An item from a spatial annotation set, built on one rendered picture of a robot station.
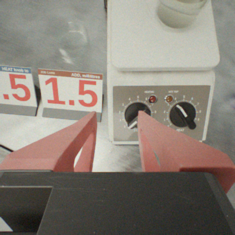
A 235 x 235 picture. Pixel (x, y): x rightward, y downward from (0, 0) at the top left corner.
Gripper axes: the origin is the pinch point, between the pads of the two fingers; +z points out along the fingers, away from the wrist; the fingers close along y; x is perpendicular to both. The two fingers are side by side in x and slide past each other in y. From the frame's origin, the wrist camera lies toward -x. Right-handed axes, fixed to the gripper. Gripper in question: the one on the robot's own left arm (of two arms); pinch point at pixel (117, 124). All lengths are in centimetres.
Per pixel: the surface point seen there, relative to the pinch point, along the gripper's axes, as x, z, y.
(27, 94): 4.1, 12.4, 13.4
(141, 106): 3.0, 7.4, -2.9
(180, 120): 4.8, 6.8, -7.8
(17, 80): 2.0, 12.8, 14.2
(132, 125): 4.4, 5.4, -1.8
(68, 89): 3.2, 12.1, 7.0
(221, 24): -3.7, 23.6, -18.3
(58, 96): 4.2, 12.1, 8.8
